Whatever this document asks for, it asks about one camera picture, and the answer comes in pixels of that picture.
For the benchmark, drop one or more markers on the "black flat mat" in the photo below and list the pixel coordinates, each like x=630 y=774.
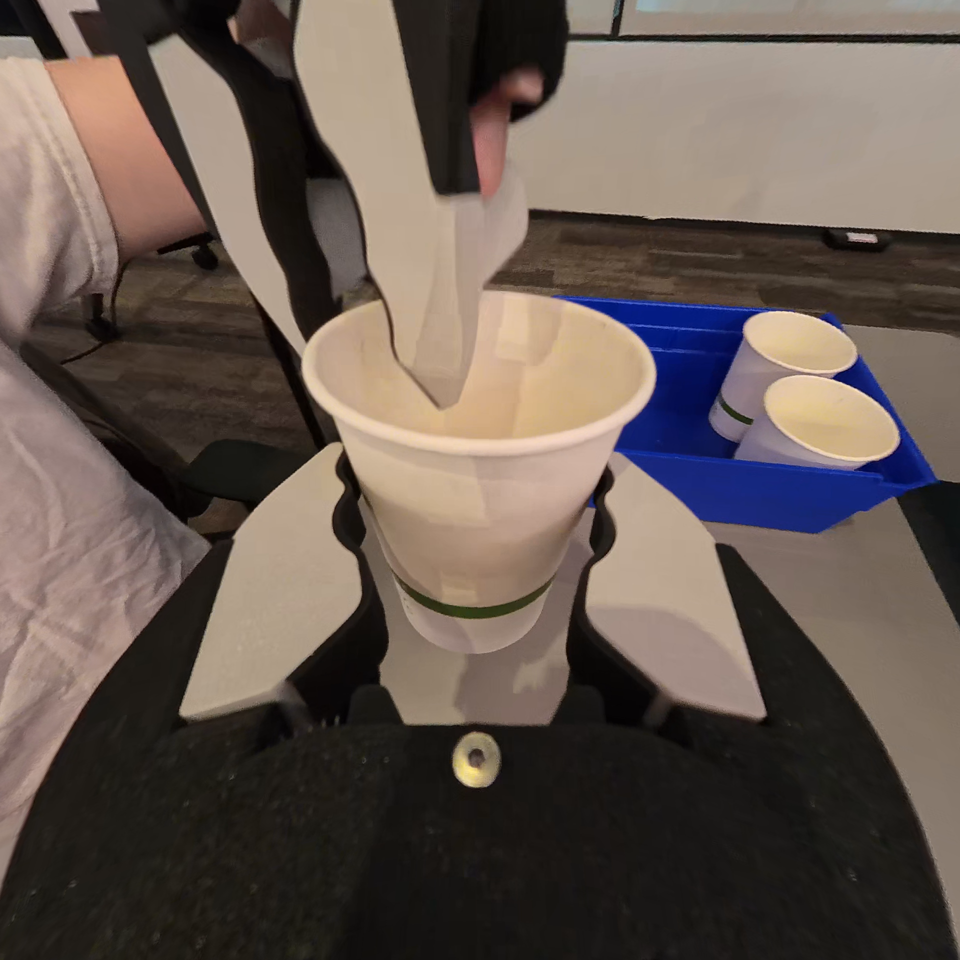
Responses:
x=938 y=540

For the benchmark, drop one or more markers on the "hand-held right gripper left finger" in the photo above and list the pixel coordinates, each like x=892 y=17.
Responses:
x=278 y=615

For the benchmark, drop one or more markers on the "black floor box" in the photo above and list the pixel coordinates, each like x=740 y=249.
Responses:
x=855 y=239

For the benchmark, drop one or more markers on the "black chair armrest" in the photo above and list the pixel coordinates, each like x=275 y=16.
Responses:
x=248 y=468

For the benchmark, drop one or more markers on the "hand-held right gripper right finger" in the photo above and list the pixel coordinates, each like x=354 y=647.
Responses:
x=668 y=615

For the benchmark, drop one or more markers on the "blue plastic bin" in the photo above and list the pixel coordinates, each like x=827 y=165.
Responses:
x=690 y=435

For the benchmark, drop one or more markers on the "person's left forearm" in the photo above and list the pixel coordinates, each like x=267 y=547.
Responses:
x=135 y=165

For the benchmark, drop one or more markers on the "black chair base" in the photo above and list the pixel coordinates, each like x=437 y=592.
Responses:
x=105 y=308

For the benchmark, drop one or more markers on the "white paper cup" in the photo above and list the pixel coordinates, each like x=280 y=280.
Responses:
x=480 y=495
x=780 y=368
x=818 y=428

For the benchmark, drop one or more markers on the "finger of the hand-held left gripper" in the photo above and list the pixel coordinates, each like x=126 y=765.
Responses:
x=225 y=165
x=353 y=105

